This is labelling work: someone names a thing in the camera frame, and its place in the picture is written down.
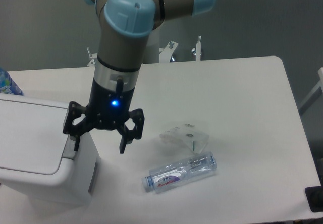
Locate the black object at table edge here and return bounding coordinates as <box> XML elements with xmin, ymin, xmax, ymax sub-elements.
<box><xmin>305</xmin><ymin>186</ymin><xmax>322</xmax><ymax>213</ymax></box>

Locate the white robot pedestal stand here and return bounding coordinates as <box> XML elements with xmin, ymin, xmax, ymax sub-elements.
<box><xmin>86</xmin><ymin>28</ymin><xmax>202</xmax><ymax>68</ymax></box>

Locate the white push-lid trash can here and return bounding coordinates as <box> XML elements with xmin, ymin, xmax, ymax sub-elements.
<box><xmin>1</xmin><ymin>94</ymin><xmax>100</xmax><ymax>205</ymax></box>

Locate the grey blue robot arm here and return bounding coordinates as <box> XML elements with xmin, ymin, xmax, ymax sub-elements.
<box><xmin>63</xmin><ymin>0</ymin><xmax>215</xmax><ymax>153</ymax></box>

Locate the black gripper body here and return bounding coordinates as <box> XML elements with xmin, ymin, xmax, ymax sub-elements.
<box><xmin>84</xmin><ymin>79</ymin><xmax>134</xmax><ymax>131</ymax></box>

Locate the crumpled clear plastic wrapper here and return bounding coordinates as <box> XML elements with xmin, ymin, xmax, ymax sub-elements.
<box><xmin>159</xmin><ymin>123</ymin><xmax>209</xmax><ymax>154</ymax></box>

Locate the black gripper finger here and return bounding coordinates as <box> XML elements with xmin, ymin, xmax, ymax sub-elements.
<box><xmin>116</xmin><ymin>108</ymin><xmax>144</xmax><ymax>154</ymax></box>
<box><xmin>63</xmin><ymin>101</ymin><xmax>96</xmax><ymax>151</ymax></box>

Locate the clear plastic water bottle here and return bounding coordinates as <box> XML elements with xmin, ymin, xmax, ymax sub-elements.
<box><xmin>142</xmin><ymin>151</ymin><xmax>217</xmax><ymax>193</ymax></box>

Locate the white frame at right edge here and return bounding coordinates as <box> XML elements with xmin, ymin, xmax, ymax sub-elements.
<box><xmin>298</xmin><ymin>67</ymin><xmax>322</xmax><ymax>116</ymax></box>

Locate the blue labelled bottle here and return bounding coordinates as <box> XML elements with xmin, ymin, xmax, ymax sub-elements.
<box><xmin>1</xmin><ymin>68</ymin><xmax>24</xmax><ymax>96</ymax></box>

